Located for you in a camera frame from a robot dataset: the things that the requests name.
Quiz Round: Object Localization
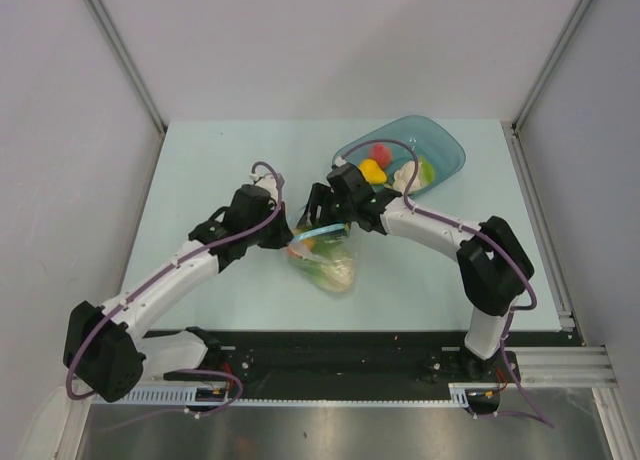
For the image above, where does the red fake pepper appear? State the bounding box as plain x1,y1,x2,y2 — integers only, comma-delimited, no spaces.
368,142,393,169

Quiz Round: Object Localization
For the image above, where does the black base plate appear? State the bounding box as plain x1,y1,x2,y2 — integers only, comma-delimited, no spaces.
149,329,524,401

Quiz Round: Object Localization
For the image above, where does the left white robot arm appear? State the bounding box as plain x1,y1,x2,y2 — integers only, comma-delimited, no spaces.
63,175,293,402

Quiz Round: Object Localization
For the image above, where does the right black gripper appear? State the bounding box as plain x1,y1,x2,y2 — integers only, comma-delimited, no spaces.
299,182,356,237

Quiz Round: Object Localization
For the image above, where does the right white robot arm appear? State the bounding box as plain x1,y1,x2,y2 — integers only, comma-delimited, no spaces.
302,163,537,381

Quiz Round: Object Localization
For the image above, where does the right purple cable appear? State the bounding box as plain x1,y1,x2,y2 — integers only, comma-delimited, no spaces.
342,138,555,429

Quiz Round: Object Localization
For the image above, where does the white cable duct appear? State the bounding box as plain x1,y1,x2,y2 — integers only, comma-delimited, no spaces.
119,377,498,408

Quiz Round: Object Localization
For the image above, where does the clear zip top bag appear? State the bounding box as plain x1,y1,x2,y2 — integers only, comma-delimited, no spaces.
286,206,356,295

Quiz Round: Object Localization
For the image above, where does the yellow fake lemon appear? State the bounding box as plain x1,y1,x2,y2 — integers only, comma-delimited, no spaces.
358,158,387,185

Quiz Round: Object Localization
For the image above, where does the white fake garlic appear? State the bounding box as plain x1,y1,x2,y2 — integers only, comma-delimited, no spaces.
392,161,423,192

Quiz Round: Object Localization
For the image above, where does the aluminium frame rail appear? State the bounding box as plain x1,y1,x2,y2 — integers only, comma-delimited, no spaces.
72,344,614,386

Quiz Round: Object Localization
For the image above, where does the green fake lettuce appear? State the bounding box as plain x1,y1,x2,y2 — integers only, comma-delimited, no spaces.
287,242,356,294

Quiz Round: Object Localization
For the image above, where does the teal plastic bin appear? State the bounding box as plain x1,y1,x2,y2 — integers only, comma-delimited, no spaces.
333,115,466,196

